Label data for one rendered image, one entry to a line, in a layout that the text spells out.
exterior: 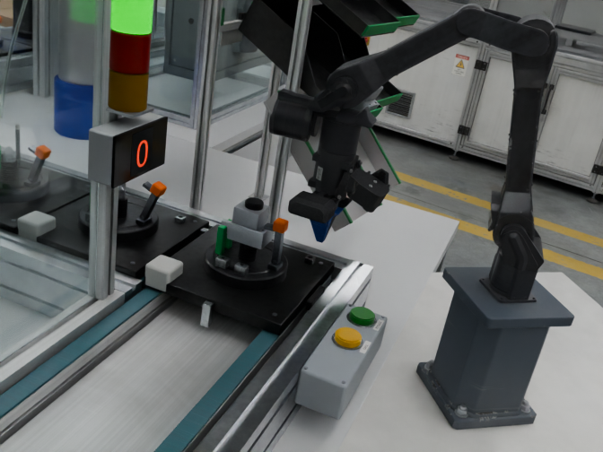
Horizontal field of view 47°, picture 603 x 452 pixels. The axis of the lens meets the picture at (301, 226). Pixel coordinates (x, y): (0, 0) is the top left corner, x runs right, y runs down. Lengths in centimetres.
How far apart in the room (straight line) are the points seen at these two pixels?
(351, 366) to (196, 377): 22
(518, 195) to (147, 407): 58
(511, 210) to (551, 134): 403
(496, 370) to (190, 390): 45
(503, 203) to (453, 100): 416
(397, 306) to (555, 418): 36
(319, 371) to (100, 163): 41
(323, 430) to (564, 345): 57
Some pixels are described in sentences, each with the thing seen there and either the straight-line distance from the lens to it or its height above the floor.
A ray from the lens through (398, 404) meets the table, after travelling 113.
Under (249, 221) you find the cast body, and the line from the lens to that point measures 111.
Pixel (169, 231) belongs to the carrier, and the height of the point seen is 97.
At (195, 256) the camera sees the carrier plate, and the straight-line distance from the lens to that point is 119.
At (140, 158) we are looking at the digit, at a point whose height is 120.
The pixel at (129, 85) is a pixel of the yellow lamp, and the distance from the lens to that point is 92.
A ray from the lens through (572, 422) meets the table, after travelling 123.
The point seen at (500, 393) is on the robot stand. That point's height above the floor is 92.
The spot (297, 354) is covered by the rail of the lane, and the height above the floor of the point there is 96.
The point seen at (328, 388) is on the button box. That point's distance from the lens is 98.
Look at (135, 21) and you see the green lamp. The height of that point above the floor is 138.
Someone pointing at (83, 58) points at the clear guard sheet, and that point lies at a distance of 91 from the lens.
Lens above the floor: 154
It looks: 25 degrees down
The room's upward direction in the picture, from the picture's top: 10 degrees clockwise
